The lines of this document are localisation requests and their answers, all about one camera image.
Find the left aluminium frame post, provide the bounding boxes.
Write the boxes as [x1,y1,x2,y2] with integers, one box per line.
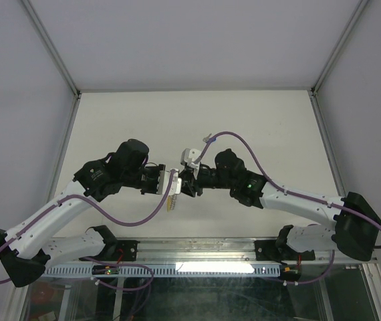
[19,0,82,201]

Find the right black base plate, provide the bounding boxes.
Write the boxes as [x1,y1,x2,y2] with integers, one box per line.
[253,239,315,263]

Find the large keyring with yellow grip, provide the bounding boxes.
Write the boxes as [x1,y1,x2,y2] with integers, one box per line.
[166,195,178,212]

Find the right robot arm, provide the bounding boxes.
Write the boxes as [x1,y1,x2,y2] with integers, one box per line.
[179,148,381,261]

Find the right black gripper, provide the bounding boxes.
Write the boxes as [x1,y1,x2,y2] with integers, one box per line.
[176,166,235,198]

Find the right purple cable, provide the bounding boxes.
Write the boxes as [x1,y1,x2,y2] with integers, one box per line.
[197,131,381,286]

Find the white slotted cable duct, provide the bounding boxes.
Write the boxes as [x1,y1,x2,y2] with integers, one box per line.
[44,261,281,278]

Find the aluminium frame post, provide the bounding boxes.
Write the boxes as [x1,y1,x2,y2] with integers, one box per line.
[19,0,82,201]
[307,0,372,196]

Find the right aluminium frame post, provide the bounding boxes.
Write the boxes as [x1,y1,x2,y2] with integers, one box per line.
[307,0,372,196]

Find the aluminium mounting rail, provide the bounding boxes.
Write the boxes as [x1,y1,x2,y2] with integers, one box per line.
[19,235,377,267]

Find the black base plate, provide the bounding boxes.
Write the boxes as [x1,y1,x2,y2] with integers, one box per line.
[253,239,315,263]
[91,239,139,263]

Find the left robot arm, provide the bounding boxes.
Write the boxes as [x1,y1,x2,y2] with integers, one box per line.
[0,138,177,288]

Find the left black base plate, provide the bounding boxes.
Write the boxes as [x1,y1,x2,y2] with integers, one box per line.
[91,239,139,263]

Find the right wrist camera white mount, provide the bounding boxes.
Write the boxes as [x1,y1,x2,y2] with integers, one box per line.
[180,148,202,177]

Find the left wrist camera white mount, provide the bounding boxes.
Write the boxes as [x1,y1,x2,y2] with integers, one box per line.
[156,169,182,196]

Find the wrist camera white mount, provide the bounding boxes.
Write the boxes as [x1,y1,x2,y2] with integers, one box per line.
[180,148,202,177]
[156,169,182,196]

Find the key bunch with blue fob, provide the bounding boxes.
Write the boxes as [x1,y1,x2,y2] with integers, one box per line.
[203,134,217,145]

